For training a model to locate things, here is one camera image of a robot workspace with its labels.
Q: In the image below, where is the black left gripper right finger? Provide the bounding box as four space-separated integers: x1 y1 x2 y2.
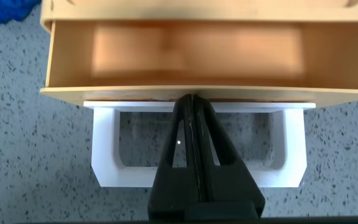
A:
193 95 266 218

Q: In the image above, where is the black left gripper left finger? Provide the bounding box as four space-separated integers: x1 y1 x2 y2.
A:
148 94 203 221

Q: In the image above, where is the yellow drawer with white handle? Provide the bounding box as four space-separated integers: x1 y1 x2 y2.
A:
39 19 358 189

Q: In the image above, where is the crumpled blue cloth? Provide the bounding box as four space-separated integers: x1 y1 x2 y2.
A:
0 0 42 25

